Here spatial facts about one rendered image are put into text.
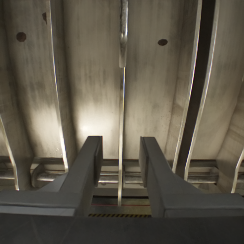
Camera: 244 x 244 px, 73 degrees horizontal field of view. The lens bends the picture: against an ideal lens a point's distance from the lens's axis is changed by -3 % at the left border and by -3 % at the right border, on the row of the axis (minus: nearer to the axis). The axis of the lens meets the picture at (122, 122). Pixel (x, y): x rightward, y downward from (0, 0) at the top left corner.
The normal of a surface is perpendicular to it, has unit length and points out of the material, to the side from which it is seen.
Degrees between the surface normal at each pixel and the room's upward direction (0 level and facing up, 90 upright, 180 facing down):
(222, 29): 2
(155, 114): 10
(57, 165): 24
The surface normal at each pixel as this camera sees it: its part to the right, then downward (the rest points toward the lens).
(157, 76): 0.00, 0.38
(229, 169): -1.00, -0.02
